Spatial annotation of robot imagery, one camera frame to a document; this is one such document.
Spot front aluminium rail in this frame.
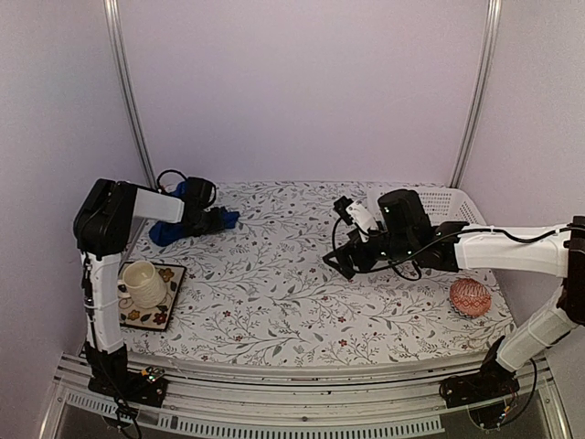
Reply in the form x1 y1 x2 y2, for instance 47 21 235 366
38 351 572 439

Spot dark blue towel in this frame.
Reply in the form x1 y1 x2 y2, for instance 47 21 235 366
148 177 240 247

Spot white plastic perforated basket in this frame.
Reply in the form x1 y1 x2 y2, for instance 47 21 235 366
366 184 486 226

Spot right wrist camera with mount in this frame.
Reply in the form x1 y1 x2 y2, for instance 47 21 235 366
334 196 383 243

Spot left aluminium frame post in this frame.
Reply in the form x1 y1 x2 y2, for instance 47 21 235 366
103 0 156 187

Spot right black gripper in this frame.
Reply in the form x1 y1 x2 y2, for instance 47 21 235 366
323 223 416 279

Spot left black braided cable loop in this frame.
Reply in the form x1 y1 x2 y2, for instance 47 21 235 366
155 169 188 193

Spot aluminium frame post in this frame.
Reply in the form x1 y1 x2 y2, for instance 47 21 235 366
103 0 156 187
449 0 503 188

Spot floral square coaster tile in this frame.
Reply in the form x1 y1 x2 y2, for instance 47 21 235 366
118 261 186 332

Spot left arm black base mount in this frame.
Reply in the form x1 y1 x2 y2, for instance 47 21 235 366
85 343 168 408

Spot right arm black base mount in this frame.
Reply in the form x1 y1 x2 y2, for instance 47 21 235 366
439 345 520 408

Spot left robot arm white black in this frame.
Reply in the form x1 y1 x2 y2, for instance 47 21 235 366
73 177 239 355

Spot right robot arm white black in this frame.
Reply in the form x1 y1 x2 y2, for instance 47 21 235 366
323 188 584 399

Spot floral patterned tablecloth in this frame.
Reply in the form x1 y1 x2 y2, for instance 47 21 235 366
120 181 515 368

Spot right aluminium frame post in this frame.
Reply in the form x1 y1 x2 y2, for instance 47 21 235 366
449 0 503 188

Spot cream ribbed mug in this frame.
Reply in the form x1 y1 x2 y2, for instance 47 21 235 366
118 261 166 308

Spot red white patterned bowl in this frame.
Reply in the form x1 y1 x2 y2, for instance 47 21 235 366
450 278 492 318

